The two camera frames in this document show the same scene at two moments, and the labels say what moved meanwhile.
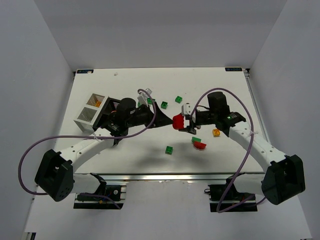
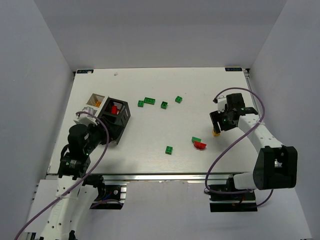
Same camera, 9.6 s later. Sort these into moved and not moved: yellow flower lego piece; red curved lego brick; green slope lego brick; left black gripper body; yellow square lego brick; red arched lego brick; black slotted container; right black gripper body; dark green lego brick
Moved: red arched lego brick; right black gripper body; left black gripper body
Not moved: yellow flower lego piece; black slotted container; dark green lego brick; green slope lego brick; red curved lego brick; yellow square lego brick
